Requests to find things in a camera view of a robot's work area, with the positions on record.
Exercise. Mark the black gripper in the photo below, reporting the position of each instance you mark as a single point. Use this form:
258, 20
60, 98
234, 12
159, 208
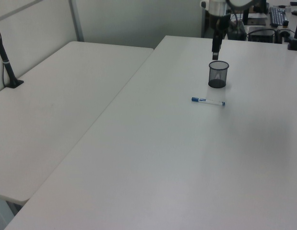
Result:
221, 22

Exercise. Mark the blue and white marker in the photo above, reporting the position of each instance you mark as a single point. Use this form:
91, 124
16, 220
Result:
208, 101

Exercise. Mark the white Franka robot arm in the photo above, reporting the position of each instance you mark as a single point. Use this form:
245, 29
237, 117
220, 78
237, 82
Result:
217, 7

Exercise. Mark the black mesh pen cup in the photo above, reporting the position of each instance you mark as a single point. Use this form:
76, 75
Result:
218, 74

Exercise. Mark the black monitor stand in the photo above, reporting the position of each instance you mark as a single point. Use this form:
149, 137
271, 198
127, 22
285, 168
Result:
245, 16

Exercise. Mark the black electronics box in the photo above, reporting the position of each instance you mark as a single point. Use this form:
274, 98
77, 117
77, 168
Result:
261, 33

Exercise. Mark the black computer keyboard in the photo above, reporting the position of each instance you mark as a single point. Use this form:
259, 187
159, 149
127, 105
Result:
277, 16

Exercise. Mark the black clamped camera pole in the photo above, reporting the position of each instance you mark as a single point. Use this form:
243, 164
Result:
296, 36

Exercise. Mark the grey metal partition post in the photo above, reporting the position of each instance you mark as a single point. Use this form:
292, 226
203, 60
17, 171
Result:
77, 21

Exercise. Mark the grey horizontal partition rail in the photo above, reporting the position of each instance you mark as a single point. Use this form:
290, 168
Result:
30, 8

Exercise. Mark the black camera pole with zip tie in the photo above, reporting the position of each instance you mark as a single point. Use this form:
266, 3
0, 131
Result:
6, 64

